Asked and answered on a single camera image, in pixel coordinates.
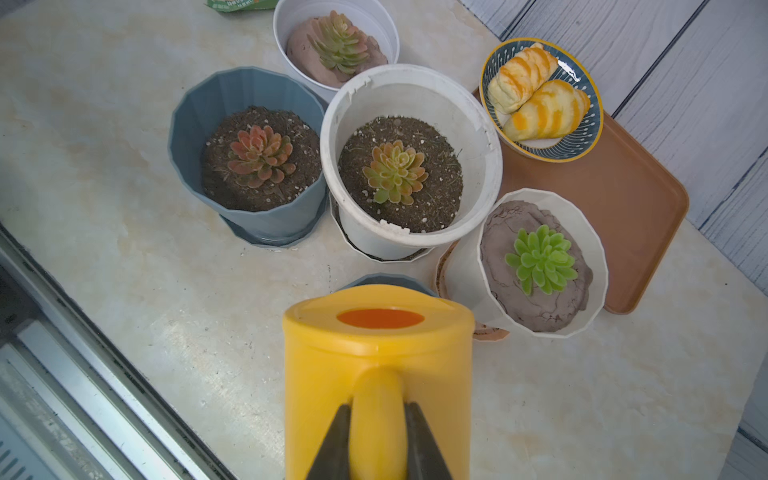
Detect left striped bread roll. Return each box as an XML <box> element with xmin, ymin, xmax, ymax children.
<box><xmin>487</xmin><ymin>42</ymin><xmax>558</xmax><ymax>114</ymax></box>

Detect yellow watering can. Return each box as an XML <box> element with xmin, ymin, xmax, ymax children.
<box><xmin>283</xmin><ymin>284</ymin><xmax>475</xmax><ymax>479</ymax></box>

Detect right striped bread roll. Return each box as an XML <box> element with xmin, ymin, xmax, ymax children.
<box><xmin>503</xmin><ymin>80</ymin><xmax>591</xmax><ymax>142</ymax></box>

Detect front aluminium rail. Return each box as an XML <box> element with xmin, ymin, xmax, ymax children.
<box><xmin>1</xmin><ymin>229</ymin><xmax>234</xmax><ymax>479</ymax></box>

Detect white pot bright green succulent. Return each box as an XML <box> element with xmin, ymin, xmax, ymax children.
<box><xmin>445</xmin><ymin>188</ymin><xmax>609</xmax><ymax>338</ymax></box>

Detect striped bread roll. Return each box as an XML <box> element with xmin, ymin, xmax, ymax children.
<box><xmin>503</xmin><ymin>80</ymin><xmax>591</xmax><ymax>142</ymax></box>
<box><xmin>487</xmin><ymin>42</ymin><xmax>558</xmax><ymax>114</ymax></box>

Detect green soup packet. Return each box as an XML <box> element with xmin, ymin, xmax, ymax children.
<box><xmin>205</xmin><ymin>0</ymin><xmax>279</xmax><ymax>13</ymax></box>

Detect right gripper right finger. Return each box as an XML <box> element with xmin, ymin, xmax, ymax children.
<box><xmin>404</xmin><ymin>402</ymin><xmax>452</xmax><ymax>480</ymax></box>

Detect blue patterned plate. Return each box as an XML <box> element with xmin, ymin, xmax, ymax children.
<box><xmin>479</xmin><ymin>37</ymin><xmax>604</xmax><ymax>163</ymax></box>

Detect brown wooden tray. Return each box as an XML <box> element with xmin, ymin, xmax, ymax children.
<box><xmin>500</xmin><ymin>115</ymin><xmax>689</xmax><ymax>315</ymax></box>

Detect beige saucer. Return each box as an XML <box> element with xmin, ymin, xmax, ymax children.
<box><xmin>433</xmin><ymin>241</ymin><xmax>510</xmax><ymax>342</ymax></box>

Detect blue pot red succulent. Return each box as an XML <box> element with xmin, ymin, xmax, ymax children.
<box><xmin>168</xmin><ymin>67</ymin><xmax>329</xmax><ymax>249</ymax></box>

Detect large white pot dark soil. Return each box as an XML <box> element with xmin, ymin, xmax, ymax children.
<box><xmin>320</xmin><ymin>64</ymin><xmax>503</xmax><ymax>262</ymax></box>

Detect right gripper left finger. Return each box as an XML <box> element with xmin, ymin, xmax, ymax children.
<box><xmin>306</xmin><ymin>404</ymin><xmax>352</xmax><ymax>480</ymax></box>

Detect blue pot pink succulent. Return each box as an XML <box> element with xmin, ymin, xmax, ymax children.
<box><xmin>341</xmin><ymin>273</ymin><xmax>437</xmax><ymax>297</ymax></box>

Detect white pot pink-green succulent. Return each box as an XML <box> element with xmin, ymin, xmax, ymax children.
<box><xmin>273</xmin><ymin>1</ymin><xmax>400</xmax><ymax>102</ymax></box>

